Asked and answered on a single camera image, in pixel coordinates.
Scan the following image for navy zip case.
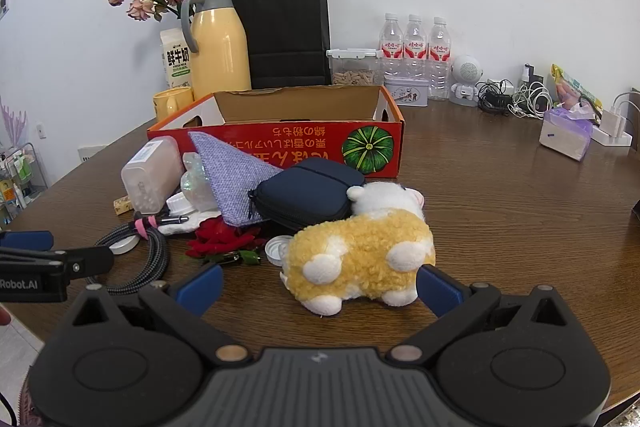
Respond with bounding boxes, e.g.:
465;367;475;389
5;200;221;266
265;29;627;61
248;158;366;232

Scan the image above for white charger with cable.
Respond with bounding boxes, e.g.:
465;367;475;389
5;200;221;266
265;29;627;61
599;89;640;138

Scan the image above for purple coral decoration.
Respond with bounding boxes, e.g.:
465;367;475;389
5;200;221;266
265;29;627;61
0;97;28;148

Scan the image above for clear plastic swab box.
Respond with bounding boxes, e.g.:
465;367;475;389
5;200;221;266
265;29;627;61
121;136;185;214

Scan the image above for black paper bag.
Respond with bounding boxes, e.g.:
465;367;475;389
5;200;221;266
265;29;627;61
230;0;332;90

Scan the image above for clear plastic bag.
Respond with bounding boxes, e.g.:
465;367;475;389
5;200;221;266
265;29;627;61
180;152;221;212

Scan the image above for black braided cable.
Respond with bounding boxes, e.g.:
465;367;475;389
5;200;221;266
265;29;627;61
85;214;190;295

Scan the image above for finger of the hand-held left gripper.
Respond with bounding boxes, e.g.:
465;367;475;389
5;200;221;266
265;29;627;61
0;231;54;251
50;245;115;281

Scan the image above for yellow mug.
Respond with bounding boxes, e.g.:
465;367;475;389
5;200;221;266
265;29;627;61
152;87;195;122

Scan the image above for white cable tangle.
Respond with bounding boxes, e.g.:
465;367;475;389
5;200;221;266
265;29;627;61
507;82;553;120

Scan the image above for red artificial rose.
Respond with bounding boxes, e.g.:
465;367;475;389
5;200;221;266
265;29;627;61
186;216;268;265

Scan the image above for black power adapter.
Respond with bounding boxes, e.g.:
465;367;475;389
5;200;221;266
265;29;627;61
520;63;546;88

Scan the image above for white round charger puck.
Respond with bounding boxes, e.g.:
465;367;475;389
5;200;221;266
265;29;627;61
107;234;141;254

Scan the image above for clear container of seeds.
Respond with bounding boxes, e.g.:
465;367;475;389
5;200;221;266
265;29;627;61
326;48;383;86

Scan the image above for yellow thermos jug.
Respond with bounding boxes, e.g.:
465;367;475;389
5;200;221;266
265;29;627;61
180;0;252;100

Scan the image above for white round lid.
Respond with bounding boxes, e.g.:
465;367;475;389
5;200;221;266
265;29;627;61
166;192;193;219

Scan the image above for white bottle cap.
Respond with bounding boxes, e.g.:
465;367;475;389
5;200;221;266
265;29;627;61
265;235;293;267

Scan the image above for white power strip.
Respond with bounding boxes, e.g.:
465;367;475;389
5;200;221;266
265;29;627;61
591;125;634;148

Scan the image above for clear water bottle red label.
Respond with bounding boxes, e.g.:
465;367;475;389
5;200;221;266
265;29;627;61
381;13;405;78
404;14;428;80
427;17;452;102

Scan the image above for black charger cable tangle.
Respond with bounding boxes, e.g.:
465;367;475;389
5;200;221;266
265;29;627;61
477;79;516;115

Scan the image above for small printed tin box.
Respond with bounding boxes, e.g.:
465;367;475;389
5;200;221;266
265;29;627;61
384;74;430;108

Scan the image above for yellow green snack packet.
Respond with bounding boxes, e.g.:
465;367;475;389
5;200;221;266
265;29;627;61
550;63;603;120

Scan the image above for white frilled cloth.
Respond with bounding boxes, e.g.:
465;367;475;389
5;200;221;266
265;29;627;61
159;209;223;237

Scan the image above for purple fabric pouch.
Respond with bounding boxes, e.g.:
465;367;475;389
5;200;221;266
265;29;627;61
187;131;286;227

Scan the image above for purple tissue pack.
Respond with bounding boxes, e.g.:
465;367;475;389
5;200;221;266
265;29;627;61
539;103;596;162

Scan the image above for red cardboard box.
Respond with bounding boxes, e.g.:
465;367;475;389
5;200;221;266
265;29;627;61
146;85;405;180

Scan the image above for white milk carton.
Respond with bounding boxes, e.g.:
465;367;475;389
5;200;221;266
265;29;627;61
160;28;193;90

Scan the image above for white wall socket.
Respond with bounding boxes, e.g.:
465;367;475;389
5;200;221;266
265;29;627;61
77;144;106;164

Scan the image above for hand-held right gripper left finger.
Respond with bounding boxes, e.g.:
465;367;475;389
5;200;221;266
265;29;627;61
59;263;253;366

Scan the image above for yellow white plush toy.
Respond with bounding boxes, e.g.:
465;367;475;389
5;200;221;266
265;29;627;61
279;181;437;315

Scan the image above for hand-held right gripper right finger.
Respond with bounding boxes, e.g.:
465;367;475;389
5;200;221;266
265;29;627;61
387;263;583;366

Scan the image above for white robot speaker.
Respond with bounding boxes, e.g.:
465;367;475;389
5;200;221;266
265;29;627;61
448;55;485;106

